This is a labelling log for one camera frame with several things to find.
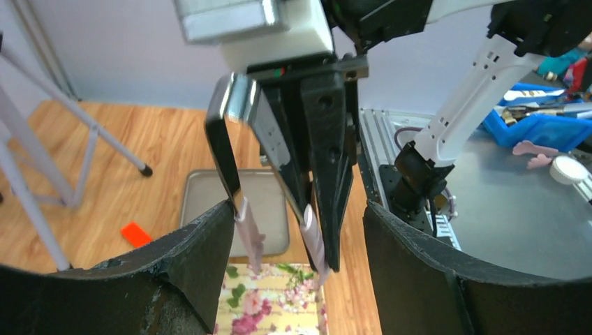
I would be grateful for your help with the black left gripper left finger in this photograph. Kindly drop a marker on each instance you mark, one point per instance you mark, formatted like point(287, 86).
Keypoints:
point(169, 286)

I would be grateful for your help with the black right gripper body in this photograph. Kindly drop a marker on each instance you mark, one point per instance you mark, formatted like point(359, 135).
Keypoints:
point(323, 72)

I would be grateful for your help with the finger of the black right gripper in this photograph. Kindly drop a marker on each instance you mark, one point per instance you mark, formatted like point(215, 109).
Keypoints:
point(323, 98)
point(296, 180)

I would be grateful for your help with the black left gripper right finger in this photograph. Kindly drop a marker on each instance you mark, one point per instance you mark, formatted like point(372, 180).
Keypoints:
point(423, 286)

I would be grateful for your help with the pink silicone tongs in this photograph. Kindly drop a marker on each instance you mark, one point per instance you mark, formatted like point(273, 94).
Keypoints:
point(231, 102)

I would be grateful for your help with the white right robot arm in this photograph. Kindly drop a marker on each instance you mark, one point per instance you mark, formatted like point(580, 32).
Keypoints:
point(520, 35)

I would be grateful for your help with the small red block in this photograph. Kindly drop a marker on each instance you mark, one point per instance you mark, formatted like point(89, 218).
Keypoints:
point(135, 235)

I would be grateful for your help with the floral patterned tray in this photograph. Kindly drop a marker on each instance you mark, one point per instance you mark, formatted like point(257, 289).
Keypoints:
point(283, 298)

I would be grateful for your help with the blue parts bin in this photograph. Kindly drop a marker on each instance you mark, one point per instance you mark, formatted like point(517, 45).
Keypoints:
point(559, 132)

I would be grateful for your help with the white tripod stand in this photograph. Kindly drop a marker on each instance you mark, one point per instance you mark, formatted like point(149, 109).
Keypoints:
point(19, 128)

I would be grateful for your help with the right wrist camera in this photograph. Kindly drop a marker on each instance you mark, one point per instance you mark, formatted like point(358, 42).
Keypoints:
point(256, 32)

